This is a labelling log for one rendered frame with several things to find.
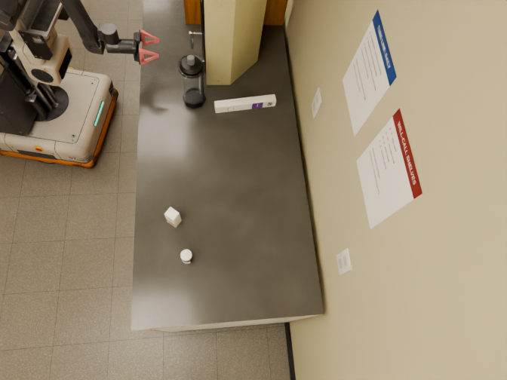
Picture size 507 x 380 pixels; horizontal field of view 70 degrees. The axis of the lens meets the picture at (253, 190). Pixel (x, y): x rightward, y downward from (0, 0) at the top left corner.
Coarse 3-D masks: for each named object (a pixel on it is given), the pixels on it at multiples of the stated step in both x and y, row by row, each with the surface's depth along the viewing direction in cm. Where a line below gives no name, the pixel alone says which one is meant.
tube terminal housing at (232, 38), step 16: (208, 0) 127; (224, 0) 127; (240, 0) 130; (256, 0) 139; (208, 16) 133; (224, 16) 134; (240, 16) 137; (256, 16) 147; (208, 32) 140; (224, 32) 141; (240, 32) 145; (256, 32) 156; (208, 48) 148; (224, 48) 149; (240, 48) 154; (256, 48) 167; (208, 64) 157; (224, 64) 157; (240, 64) 165; (208, 80) 166; (224, 80) 167
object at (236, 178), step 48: (144, 0) 185; (144, 48) 174; (144, 96) 164; (240, 96) 169; (288, 96) 172; (144, 144) 155; (192, 144) 157; (240, 144) 159; (288, 144) 162; (144, 192) 147; (192, 192) 149; (240, 192) 151; (288, 192) 153; (144, 240) 140; (192, 240) 142; (240, 240) 144; (288, 240) 145; (144, 288) 133; (192, 288) 135; (240, 288) 137; (288, 288) 138
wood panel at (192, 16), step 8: (184, 0) 169; (192, 0) 169; (272, 0) 173; (280, 0) 173; (184, 8) 173; (192, 8) 174; (272, 8) 177; (280, 8) 178; (192, 16) 178; (200, 16) 178; (264, 16) 181; (272, 16) 182; (280, 16) 182; (264, 24) 186; (272, 24) 186; (280, 24) 187
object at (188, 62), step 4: (188, 56) 141; (192, 56) 141; (184, 60) 144; (188, 60) 141; (192, 60) 141; (196, 60) 144; (200, 60) 145; (180, 64) 144; (184, 64) 143; (188, 64) 143; (192, 64) 143; (196, 64) 143; (200, 64) 144; (180, 68) 143; (184, 68) 142; (188, 68) 142; (192, 68) 143; (196, 68) 143; (200, 68) 144; (188, 72) 143; (192, 72) 143; (196, 72) 143
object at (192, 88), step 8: (184, 56) 146; (184, 72) 143; (200, 72) 144; (184, 80) 148; (192, 80) 146; (200, 80) 149; (184, 88) 153; (192, 88) 151; (200, 88) 153; (184, 96) 159; (192, 96) 156; (200, 96) 158
